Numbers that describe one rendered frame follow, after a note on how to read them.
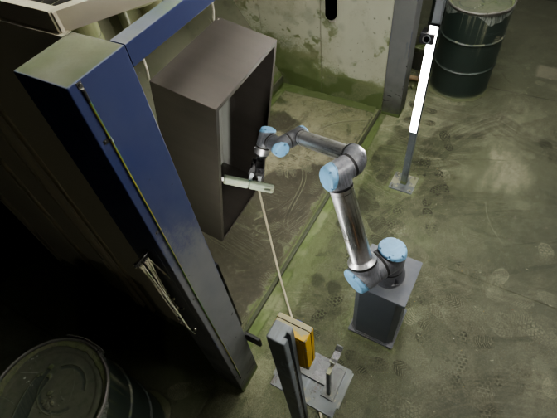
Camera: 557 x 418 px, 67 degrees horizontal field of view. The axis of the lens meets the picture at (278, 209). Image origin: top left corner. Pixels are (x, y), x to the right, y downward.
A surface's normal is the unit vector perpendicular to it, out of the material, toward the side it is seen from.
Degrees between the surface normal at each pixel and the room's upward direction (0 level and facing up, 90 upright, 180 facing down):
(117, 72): 90
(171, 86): 12
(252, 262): 0
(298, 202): 0
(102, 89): 90
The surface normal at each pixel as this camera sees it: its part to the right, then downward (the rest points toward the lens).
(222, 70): 0.09, -0.54
